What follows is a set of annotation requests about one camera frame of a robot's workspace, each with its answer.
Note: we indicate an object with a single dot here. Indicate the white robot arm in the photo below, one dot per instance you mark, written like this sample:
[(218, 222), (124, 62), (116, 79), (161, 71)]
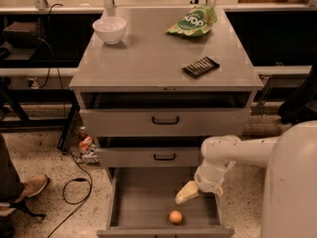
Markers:
[(290, 189)]

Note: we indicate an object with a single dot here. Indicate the top grey drawer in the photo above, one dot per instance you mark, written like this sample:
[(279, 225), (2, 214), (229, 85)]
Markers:
[(165, 122)]

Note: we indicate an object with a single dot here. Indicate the bottom grey drawer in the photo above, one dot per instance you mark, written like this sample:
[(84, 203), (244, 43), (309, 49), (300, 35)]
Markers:
[(143, 198)]

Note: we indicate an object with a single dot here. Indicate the orange fruit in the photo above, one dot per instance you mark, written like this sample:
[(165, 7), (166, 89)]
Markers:
[(175, 217)]

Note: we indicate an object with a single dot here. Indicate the dark box on shelf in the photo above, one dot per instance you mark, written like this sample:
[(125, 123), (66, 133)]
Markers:
[(22, 35)]

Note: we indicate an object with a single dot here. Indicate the black snack bar packet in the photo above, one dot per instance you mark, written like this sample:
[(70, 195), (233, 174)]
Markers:
[(200, 67)]

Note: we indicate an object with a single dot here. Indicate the grey drawer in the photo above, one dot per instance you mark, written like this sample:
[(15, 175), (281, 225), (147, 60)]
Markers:
[(143, 198), (149, 157), (165, 122)]

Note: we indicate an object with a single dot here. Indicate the grey drawer cabinet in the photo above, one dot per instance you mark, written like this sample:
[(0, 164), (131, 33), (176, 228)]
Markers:
[(144, 71)]

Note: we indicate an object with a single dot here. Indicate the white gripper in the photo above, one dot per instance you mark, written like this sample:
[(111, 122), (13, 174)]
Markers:
[(207, 185)]

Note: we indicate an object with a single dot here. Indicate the tan shoe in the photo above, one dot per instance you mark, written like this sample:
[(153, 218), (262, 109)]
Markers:
[(35, 186)]

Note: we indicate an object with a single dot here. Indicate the middle grey drawer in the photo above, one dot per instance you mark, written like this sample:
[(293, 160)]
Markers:
[(149, 157)]

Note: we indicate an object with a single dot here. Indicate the green chip bag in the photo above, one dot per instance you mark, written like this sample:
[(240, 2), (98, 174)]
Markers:
[(196, 23)]

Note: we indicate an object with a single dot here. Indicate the white bowl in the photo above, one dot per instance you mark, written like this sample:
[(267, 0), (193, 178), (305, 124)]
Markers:
[(110, 29)]

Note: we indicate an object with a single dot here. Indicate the brown trouser leg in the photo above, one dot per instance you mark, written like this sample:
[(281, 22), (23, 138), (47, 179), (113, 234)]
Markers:
[(11, 186)]

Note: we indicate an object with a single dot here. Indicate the orange bottle on floor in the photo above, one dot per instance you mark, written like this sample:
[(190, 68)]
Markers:
[(85, 143)]

